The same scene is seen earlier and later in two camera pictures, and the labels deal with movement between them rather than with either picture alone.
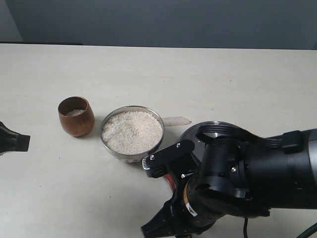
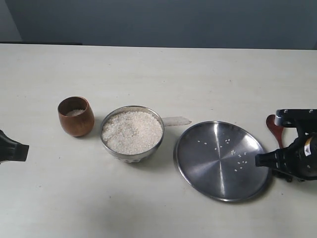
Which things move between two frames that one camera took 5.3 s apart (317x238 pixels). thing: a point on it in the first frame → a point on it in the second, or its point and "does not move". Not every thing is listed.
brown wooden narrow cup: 76,115 does not move
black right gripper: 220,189 → 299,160
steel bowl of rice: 130,133 does not move
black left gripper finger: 11,141 → 12,150
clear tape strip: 175,121 does not move
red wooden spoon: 171,181 → 277,130
